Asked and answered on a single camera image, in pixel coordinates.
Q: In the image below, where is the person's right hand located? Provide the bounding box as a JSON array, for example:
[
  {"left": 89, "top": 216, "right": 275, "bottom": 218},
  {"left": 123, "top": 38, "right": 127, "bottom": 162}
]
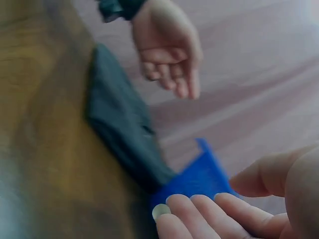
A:
[{"left": 152, "top": 143, "right": 319, "bottom": 239}]

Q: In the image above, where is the person's left hand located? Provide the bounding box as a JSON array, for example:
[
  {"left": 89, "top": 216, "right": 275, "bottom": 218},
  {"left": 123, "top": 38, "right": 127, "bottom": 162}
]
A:
[{"left": 131, "top": 0, "right": 203, "bottom": 101}]

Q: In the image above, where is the dark grey flat pouch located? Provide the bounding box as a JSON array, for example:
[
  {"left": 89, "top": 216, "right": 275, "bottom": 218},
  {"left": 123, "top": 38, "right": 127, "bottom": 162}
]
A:
[{"left": 85, "top": 43, "right": 176, "bottom": 194}]

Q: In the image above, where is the black wrist band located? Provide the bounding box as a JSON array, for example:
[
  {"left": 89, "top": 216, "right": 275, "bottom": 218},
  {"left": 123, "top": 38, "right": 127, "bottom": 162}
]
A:
[{"left": 98, "top": 0, "right": 151, "bottom": 23}]

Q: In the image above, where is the blue plastic tray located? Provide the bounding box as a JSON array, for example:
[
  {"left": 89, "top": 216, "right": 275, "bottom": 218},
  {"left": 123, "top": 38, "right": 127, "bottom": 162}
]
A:
[{"left": 149, "top": 137, "right": 240, "bottom": 223}]

